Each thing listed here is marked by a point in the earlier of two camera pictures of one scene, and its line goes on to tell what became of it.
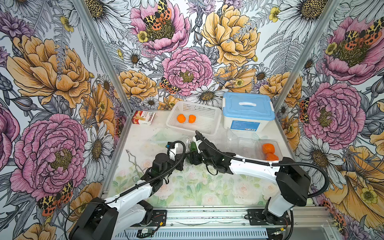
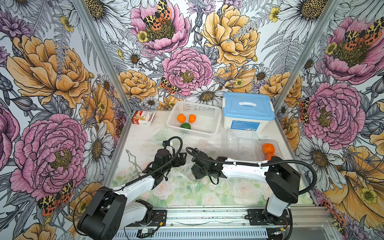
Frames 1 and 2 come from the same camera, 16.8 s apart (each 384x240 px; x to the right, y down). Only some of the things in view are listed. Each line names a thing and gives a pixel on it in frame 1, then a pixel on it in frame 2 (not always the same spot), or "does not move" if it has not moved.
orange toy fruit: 181,118 does not move
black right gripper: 194,158 → 196,172
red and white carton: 142,117 does not move
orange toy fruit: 192,118 does not move
